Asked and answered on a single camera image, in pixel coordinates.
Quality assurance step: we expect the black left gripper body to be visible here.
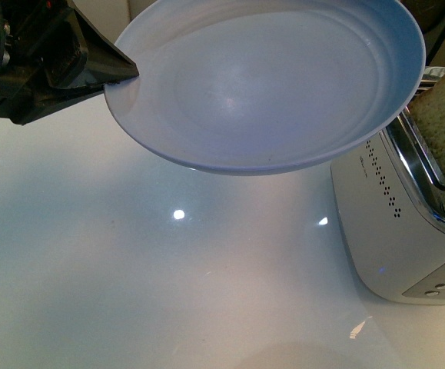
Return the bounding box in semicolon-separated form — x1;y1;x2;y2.
0;1;82;115

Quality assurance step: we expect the beige chair on left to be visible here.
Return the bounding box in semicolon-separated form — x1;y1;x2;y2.
74;0;154;43

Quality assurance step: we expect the light blue round plate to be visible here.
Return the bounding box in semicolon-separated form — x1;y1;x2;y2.
105;1;426;175

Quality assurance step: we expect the white chrome two-slot toaster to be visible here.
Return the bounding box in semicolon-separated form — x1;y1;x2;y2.
330;65;445;306

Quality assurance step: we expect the dark front-load washing machine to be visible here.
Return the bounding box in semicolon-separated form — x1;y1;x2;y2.
401;0;445;67

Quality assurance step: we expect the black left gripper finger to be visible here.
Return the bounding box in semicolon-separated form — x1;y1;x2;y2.
10;80;108;125
68;1;139;86

